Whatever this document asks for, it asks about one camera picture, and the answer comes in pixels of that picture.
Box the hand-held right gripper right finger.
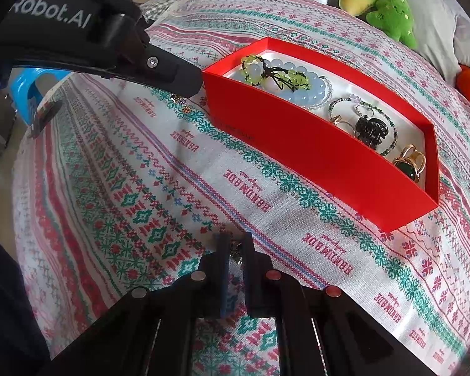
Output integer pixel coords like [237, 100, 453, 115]
[241, 232, 427, 376]

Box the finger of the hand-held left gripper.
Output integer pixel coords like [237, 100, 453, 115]
[102, 43, 204, 99]

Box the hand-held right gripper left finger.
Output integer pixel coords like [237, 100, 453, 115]
[35, 233, 232, 376]

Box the green bead bracelet black cord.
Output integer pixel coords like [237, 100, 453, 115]
[241, 55, 311, 91]

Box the red jewelry box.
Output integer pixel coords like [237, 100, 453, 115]
[201, 37, 440, 233]

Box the gold ring green gem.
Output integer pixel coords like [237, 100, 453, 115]
[392, 144, 427, 183]

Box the blue plastic stool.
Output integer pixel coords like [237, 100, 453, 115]
[8, 68, 69, 126]

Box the patterned knit blanket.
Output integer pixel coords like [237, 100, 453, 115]
[12, 0, 470, 376]

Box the black hair claw clip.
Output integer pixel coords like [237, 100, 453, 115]
[354, 115, 388, 151]

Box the person's dark clothing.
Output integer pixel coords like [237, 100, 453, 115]
[0, 230, 51, 376]

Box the green tree plush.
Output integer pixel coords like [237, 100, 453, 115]
[365, 0, 419, 51]

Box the grey pillow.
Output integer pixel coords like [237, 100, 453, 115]
[325, 0, 470, 83]

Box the pale blue bead bracelet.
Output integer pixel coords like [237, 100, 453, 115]
[245, 58, 326, 106]

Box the clear bead bracelet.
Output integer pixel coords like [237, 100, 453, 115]
[312, 74, 333, 109]

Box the dark green seed bead bracelet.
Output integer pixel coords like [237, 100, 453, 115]
[328, 96, 399, 156]

